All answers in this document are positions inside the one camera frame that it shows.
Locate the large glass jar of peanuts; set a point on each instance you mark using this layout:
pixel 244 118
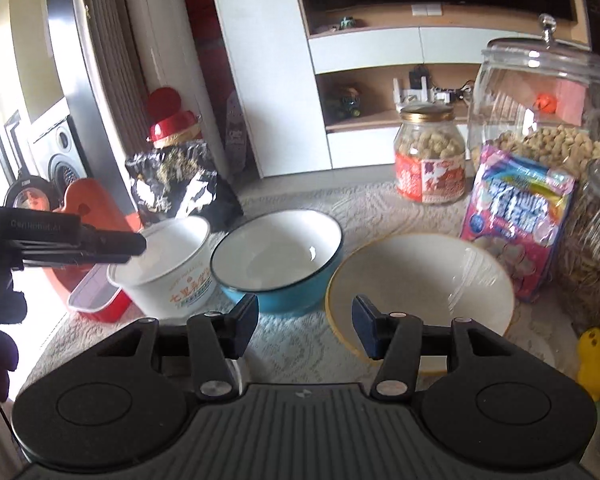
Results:
pixel 540 90

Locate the glass jar of seeds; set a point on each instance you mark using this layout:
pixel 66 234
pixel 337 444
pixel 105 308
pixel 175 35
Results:
pixel 595 250

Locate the brown pleated curtain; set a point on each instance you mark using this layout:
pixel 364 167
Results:
pixel 112 60

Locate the black power adapter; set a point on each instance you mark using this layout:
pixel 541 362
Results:
pixel 421 77

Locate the blue enamel bowl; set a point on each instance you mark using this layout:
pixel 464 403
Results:
pixel 280 260

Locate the small green shelf toy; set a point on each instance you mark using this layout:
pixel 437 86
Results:
pixel 347 23

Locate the green toy tractor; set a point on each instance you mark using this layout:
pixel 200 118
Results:
pixel 344 102

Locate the orange plastic stool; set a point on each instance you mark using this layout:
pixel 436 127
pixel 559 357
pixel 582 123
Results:
pixel 87 205

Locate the white bowl with yellow rim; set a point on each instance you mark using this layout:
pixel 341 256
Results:
pixel 420 280

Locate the white router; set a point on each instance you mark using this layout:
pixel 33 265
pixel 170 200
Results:
pixel 420 95

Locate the white lace tablecloth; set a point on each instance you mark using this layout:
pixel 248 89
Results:
pixel 290 340

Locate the red ribbed plastic basket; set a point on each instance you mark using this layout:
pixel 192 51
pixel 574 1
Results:
pixel 97 300

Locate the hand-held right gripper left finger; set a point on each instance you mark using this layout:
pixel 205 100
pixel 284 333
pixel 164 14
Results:
pixel 243 322

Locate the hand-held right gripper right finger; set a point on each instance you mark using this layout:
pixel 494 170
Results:
pixel 364 327

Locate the white standing air conditioner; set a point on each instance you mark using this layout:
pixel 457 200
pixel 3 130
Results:
pixel 165 35

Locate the small peanut jar gold lid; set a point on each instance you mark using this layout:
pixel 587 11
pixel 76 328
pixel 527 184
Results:
pixel 430 160

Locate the grey washing machine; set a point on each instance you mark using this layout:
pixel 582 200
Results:
pixel 60 150

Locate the pink box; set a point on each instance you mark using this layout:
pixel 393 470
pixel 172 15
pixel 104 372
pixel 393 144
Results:
pixel 572 102

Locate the white paper bowl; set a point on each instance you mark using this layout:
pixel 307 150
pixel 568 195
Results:
pixel 170 272

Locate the red vase with gold band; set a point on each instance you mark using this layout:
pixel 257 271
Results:
pixel 172 125

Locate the pink candy bag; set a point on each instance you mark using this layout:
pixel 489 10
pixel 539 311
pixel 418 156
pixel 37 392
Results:
pixel 520 210

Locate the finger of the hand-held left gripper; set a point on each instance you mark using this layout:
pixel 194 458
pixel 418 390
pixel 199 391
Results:
pixel 111 245

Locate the black snack bag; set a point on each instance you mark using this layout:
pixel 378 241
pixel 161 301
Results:
pixel 172 185

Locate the round black framed mirror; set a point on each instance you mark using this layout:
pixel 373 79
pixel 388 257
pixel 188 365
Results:
pixel 30 197

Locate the orange pumpkin toy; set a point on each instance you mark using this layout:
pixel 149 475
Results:
pixel 545 102

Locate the white and wood shelf cabinet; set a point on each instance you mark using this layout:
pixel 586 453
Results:
pixel 370 42

